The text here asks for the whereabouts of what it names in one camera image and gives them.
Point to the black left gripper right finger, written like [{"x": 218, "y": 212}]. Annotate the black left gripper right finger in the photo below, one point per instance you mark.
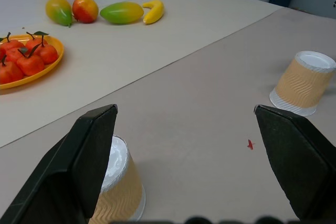
[{"x": 302, "y": 161}]

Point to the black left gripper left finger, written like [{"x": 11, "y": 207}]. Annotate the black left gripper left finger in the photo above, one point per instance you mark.
[{"x": 78, "y": 161}]

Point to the brown ribbed paper cup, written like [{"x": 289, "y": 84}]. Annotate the brown ribbed paper cup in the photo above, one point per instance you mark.
[
  {"x": 120, "y": 195},
  {"x": 302, "y": 85}
]

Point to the orange tangerine with leaf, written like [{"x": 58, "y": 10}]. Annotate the orange tangerine with leaf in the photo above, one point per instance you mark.
[
  {"x": 9, "y": 73},
  {"x": 13, "y": 54},
  {"x": 31, "y": 65},
  {"x": 35, "y": 41},
  {"x": 11, "y": 44},
  {"x": 48, "y": 53}
]

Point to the yellow plastic plate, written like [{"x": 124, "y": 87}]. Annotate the yellow plastic plate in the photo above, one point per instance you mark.
[{"x": 56, "y": 45}]

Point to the red yellow mango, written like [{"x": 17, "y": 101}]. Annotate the red yellow mango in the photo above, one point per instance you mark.
[{"x": 85, "y": 9}]

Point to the yellow banana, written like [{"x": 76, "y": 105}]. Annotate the yellow banana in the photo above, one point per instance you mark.
[{"x": 155, "y": 11}]

